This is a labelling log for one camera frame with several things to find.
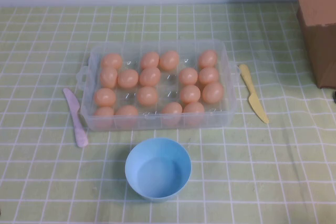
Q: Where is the brown cardboard box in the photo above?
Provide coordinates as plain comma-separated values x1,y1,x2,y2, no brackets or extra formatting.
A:
289,0,336,90

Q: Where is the light blue plastic bowl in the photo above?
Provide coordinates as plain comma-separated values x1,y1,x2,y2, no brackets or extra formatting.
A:
124,137,192,203

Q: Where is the pink plastic knife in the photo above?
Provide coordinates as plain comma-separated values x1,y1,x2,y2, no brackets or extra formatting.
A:
62,88,89,148

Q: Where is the clear plastic egg box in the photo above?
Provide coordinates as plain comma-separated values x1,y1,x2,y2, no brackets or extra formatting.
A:
76,39,240,132

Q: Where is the green checked tablecloth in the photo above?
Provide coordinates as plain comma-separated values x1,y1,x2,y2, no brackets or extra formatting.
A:
0,3,336,224

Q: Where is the yellow plastic knife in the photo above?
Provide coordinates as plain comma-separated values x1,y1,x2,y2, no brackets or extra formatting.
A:
238,63,270,124

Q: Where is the brown egg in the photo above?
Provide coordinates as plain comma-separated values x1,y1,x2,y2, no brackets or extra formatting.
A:
99,67,119,89
161,101,183,127
114,104,139,129
202,82,224,104
159,50,180,72
136,86,159,106
180,84,202,104
100,53,123,69
198,49,218,69
139,67,161,87
93,88,117,106
117,69,139,89
198,67,220,85
93,106,116,130
140,51,160,70
178,67,198,86
183,101,205,126

